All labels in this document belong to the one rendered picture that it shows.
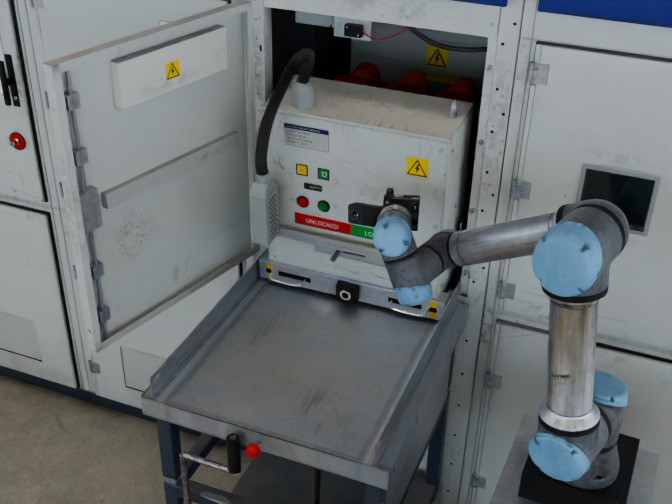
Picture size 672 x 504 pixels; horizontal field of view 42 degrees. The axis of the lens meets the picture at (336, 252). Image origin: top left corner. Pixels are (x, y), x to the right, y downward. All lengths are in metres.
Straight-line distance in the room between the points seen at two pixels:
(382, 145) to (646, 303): 0.77
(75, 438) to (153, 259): 1.14
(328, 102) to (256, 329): 0.62
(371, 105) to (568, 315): 0.86
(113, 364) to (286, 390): 1.19
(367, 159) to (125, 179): 0.59
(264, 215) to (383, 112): 0.40
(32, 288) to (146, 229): 1.03
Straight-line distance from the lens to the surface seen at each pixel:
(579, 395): 1.71
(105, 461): 3.19
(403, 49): 2.86
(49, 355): 3.38
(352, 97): 2.27
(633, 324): 2.36
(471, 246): 1.82
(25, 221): 3.07
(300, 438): 2.00
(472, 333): 2.50
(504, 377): 2.53
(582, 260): 1.53
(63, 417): 3.39
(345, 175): 2.21
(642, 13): 2.03
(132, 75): 2.06
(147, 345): 3.05
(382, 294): 2.35
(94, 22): 2.57
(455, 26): 2.13
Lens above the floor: 2.20
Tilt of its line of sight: 32 degrees down
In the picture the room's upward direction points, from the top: 1 degrees clockwise
